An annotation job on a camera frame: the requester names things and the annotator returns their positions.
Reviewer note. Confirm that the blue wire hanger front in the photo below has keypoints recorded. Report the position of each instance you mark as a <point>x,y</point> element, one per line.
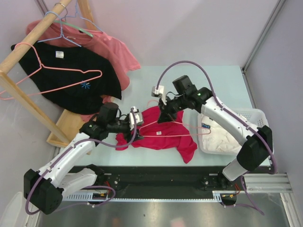
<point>61,31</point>

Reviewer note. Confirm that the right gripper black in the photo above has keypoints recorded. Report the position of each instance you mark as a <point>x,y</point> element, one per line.
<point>166,115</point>

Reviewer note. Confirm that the salmon pink t shirt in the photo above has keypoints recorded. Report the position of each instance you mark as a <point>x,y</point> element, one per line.
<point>106,46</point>

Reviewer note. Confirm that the green plastic hanger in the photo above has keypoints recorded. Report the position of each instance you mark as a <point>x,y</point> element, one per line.
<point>73,30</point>

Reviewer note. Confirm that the black t shirt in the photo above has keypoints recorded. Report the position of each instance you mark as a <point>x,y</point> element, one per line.
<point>109,86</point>

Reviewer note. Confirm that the aluminium corner post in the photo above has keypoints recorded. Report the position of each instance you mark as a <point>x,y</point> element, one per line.
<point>264,33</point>

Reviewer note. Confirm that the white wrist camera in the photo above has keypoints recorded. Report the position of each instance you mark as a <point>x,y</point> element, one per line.
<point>135,117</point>
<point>160,93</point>

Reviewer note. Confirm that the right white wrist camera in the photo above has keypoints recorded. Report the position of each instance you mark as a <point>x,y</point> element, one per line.
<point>160,93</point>

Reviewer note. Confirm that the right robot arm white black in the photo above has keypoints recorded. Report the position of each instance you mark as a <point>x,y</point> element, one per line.
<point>256,142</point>

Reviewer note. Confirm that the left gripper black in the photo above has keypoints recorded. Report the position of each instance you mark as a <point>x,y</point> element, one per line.
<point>128,135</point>

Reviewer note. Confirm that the blue wire hanger rear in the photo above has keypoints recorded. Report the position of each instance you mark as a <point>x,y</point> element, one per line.
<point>82,11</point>

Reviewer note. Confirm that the blue wire hanger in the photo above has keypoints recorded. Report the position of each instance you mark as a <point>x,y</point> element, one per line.
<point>82,11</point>
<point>61,31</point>

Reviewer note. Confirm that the white t shirt in basket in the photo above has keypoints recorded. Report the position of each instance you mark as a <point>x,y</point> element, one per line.
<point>214,139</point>

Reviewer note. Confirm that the pink wire hanger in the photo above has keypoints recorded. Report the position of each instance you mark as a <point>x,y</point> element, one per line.
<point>77,69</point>
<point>177,128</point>

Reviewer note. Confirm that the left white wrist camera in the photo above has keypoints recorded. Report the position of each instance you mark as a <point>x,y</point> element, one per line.
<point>135,117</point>

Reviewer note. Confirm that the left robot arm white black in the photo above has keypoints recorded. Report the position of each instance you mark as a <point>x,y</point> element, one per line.
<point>46,187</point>

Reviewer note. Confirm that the magenta t shirt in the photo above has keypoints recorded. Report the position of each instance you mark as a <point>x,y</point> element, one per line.
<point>184,145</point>

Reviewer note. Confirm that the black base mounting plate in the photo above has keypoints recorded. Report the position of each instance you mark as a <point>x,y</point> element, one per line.
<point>159,183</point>

